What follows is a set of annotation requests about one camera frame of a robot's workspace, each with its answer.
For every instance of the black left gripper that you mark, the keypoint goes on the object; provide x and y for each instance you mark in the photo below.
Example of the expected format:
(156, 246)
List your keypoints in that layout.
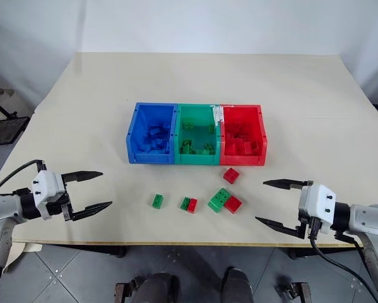
(66, 208)

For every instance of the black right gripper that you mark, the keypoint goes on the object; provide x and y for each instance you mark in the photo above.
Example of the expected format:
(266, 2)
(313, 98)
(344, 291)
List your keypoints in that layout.
(311, 225)

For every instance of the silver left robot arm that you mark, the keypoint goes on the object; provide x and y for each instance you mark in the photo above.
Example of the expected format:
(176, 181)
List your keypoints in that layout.
(2, 206)

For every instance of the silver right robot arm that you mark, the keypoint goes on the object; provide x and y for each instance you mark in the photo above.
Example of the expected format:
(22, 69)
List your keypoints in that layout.
(370, 219)

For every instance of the red square toy brick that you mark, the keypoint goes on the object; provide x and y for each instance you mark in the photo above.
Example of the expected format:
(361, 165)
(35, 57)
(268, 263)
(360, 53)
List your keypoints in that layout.
(233, 175)
(234, 205)

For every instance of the black table support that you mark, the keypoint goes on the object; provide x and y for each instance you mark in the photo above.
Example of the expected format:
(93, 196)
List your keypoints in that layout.
(300, 253)

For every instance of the red plastic bin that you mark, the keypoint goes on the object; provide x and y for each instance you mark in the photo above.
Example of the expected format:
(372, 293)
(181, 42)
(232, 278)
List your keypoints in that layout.
(242, 160)

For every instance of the large green toy brick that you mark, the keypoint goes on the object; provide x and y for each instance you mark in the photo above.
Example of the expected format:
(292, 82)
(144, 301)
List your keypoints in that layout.
(218, 199)

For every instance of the small green toy brick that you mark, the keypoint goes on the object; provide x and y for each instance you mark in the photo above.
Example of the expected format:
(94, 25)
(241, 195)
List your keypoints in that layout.
(185, 203)
(157, 201)

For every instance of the blue toy brick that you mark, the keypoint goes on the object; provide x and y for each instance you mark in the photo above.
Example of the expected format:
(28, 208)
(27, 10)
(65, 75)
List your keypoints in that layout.
(154, 132)
(157, 144)
(143, 148)

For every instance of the blue plastic bin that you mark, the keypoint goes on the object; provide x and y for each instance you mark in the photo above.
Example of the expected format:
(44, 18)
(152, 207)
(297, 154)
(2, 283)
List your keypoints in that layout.
(152, 158)

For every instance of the small red toy brick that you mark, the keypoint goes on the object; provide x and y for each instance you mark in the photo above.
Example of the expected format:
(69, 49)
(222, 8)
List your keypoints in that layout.
(192, 206)

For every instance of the dark rounded shape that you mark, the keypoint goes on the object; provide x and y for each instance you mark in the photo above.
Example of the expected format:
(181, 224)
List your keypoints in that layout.
(157, 288)
(236, 285)

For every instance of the beige cardboard piece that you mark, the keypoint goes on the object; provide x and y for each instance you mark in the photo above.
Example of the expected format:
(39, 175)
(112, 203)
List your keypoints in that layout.
(18, 252)

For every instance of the green plastic bin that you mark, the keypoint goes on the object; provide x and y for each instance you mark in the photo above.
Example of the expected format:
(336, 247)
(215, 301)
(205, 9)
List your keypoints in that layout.
(195, 160)

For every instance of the black mesh box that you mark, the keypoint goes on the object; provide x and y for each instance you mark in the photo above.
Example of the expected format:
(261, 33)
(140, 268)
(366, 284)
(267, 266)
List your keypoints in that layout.
(5, 130)

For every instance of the white tape strip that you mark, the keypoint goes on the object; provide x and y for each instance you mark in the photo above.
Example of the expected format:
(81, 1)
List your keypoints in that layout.
(218, 114)

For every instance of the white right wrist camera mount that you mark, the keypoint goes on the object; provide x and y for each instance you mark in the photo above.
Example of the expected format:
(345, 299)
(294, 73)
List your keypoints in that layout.
(318, 205)

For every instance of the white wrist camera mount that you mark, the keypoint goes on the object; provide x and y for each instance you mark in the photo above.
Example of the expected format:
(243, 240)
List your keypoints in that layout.
(318, 205)
(46, 189)

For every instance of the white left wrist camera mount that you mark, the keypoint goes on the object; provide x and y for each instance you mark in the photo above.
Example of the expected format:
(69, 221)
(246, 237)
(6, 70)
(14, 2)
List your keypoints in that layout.
(46, 189)

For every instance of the rusty metal bracket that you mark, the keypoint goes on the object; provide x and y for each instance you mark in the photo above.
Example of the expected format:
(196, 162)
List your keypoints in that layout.
(297, 290)
(122, 292)

